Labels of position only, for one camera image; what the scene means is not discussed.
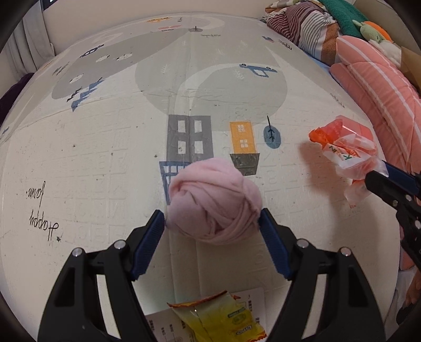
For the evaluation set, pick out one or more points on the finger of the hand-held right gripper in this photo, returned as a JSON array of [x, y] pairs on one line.
[[381, 185], [401, 177]]

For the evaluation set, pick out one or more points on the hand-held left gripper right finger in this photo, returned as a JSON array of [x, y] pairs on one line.
[[273, 243]]

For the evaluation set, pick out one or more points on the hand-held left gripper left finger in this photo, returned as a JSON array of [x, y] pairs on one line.
[[149, 243]]

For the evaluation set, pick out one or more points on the orange white plastic wrapper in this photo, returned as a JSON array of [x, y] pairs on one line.
[[348, 148]]

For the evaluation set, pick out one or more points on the pink cloth ball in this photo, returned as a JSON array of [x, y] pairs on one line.
[[213, 200]]

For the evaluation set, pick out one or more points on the person's right hand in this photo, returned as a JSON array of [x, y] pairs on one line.
[[412, 294]]

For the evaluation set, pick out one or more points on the white paper sheet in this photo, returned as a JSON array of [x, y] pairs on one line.
[[253, 302]]

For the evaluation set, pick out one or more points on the pink striped quilt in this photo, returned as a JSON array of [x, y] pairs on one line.
[[378, 88]]

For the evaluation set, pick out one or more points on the printed play mat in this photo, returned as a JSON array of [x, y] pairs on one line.
[[98, 164]]

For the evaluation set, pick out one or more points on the yellow snack packet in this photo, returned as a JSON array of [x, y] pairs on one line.
[[217, 319]]

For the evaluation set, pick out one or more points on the brown pillow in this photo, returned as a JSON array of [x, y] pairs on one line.
[[412, 65]]

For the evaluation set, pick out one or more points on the white plush toy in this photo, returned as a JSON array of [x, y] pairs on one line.
[[389, 51]]

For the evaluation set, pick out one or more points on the orange plush toy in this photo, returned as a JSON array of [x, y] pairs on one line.
[[383, 31]]

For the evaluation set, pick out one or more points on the green plush toy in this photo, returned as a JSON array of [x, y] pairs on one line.
[[366, 31]]

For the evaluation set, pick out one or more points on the teal cloth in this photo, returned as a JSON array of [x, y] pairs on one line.
[[342, 14]]

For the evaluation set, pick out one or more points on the striped blanket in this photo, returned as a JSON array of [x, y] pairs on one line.
[[302, 26]]

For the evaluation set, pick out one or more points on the purple cloth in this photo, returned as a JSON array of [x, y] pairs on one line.
[[13, 98]]

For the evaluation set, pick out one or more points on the white curtain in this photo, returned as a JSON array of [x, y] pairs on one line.
[[29, 46]]

